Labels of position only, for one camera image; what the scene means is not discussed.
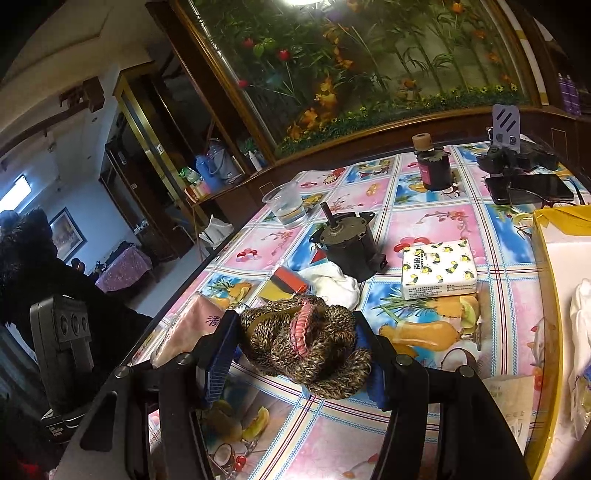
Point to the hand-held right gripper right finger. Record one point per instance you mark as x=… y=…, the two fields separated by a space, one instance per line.
x=376 y=383

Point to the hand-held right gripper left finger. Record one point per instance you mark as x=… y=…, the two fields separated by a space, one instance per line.
x=217 y=364

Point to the pink tissue packet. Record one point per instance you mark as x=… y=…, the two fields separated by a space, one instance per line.
x=189 y=323

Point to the white towel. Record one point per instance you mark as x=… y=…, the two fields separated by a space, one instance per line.
x=332 y=281

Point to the lemon print tissue pack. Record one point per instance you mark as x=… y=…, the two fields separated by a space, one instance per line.
x=438 y=272

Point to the yellow cardboard box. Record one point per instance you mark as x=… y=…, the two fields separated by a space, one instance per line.
x=545 y=258

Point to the table with pink cloth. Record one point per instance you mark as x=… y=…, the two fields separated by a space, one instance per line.
x=122 y=270

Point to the white paper sheet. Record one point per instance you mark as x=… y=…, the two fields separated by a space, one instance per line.
x=508 y=401

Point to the white plastic bag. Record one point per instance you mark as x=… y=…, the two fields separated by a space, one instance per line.
x=214 y=230

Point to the black electric motor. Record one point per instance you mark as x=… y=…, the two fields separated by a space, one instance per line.
x=346 y=249

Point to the ceiling light panel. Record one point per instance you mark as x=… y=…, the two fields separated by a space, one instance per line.
x=16 y=191

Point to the clear plastic cup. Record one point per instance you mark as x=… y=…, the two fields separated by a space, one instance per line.
x=286 y=207

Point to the green packet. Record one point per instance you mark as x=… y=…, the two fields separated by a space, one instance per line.
x=190 y=177

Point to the blue plastic jug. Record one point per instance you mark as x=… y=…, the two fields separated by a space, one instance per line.
x=207 y=175

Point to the small white bottle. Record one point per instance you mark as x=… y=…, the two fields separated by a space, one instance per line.
x=254 y=161

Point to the black jar with cork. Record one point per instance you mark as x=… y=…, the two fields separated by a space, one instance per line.
x=434 y=170

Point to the gold framed glass cabinet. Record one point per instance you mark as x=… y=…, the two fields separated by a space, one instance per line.
x=129 y=120

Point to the black smartphone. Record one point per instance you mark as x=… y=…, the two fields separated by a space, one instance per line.
x=531 y=187

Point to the black electronic gadget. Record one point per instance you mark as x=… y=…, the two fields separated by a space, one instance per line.
x=531 y=159

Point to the purple phone stand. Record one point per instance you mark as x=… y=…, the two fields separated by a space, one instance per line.
x=505 y=120

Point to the framed artificial flower display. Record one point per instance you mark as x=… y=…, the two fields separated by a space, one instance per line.
x=369 y=69

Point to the purple bottle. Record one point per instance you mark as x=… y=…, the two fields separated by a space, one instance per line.
x=563 y=92
x=574 y=97

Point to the framed wall picture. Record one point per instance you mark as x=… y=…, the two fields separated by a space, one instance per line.
x=67 y=235

